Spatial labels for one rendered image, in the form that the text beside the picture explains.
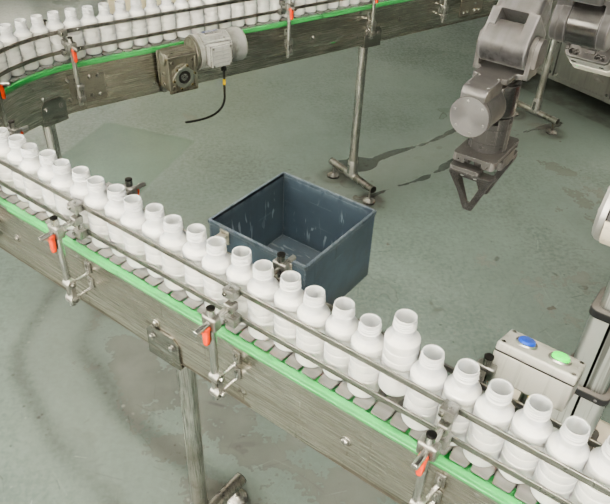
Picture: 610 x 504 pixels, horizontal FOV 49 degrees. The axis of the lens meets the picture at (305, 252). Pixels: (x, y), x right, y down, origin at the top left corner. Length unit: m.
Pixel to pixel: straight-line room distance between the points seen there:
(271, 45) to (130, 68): 0.62
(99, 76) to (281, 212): 0.96
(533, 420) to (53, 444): 1.80
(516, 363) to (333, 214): 0.83
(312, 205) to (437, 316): 1.17
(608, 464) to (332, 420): 0.48
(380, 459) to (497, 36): 0.74
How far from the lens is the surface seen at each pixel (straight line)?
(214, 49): 2.60
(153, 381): 2.63
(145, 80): 2.71
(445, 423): 1.12
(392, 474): 1.28
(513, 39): 0.97
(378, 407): 1.23
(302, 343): 1.23
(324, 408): 1.27
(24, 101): 2.51
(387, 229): 3.39
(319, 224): 1.93
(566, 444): 1.08
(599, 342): 1.75
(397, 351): 1.11
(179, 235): 1.37
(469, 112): 0.94
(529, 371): 1.21
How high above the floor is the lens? 1.93
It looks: 37 degrees down
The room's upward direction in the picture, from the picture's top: 3 degrees clockwise
